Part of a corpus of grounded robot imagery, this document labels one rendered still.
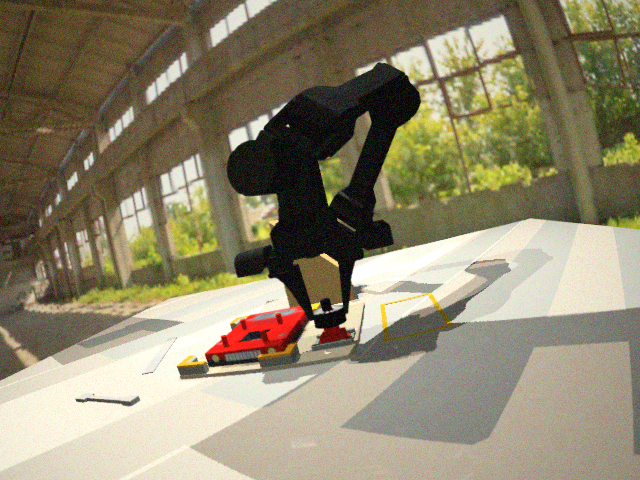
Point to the black tyre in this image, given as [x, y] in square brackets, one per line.
[329, 319]

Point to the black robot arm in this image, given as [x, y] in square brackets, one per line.
[284, 159]

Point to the yellow rectangular outline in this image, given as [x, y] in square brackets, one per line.
[384, 318]

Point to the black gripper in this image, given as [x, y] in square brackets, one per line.
[372, 235]

